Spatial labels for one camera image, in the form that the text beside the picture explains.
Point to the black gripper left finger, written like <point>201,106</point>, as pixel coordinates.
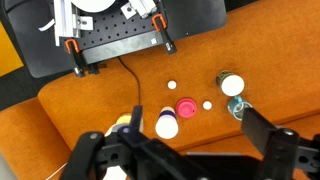
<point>130,134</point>

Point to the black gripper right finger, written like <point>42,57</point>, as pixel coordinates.
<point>257,129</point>

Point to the blue ceramic mug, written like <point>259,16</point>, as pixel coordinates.
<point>236,106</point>

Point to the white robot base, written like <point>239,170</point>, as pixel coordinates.
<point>93,6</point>

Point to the white cup with purple band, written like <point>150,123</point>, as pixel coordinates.
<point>166,126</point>

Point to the pink cup lid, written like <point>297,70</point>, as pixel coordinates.
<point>186,107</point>

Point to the table lamp with white shade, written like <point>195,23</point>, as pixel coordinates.
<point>124,119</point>

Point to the dark jar with white lid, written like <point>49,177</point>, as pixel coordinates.
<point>230,83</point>

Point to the small white disc lower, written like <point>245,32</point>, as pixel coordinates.
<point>207,105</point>

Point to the small white disc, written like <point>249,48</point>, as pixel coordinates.
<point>207,105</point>
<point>171,84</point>

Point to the small white disc upper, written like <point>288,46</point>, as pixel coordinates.
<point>171,84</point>

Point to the orange sofa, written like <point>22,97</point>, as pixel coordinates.
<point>274,45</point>

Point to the orange black clamp left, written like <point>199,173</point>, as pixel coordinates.
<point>74,51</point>

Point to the orange black clamp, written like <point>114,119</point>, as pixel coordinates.
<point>74,51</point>
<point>160,26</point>

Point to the orange black clamp right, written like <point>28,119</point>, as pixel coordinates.
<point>160,26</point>

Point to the black perforated mounting board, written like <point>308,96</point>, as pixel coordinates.
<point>112,34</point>

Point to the silver angle bracket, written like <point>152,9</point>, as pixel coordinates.
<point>128,11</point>

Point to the silver aluminium extrusion rail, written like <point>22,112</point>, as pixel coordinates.
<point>65,16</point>

